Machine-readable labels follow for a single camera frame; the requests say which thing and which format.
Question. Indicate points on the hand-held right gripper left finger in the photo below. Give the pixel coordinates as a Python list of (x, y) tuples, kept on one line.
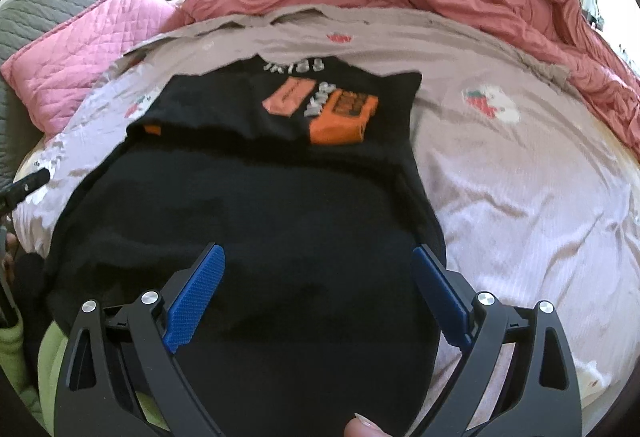
[(197, 297)]

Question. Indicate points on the mauve printed blanket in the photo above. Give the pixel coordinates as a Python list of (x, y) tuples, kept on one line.
[(500, 192)]

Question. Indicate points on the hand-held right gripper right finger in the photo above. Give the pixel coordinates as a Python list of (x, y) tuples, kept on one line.
[(442, 292)]

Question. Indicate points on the black long-sleeved shirt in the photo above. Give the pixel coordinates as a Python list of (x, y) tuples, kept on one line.
[(250, 217)]

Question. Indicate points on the person's right hand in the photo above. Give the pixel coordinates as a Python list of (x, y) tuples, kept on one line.
[(367, 427)]

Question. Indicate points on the pink quilted pillow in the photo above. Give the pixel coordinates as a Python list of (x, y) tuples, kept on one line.
[(85, 47)]

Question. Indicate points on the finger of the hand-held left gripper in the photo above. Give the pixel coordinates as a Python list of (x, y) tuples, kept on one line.
[(30, 182)]

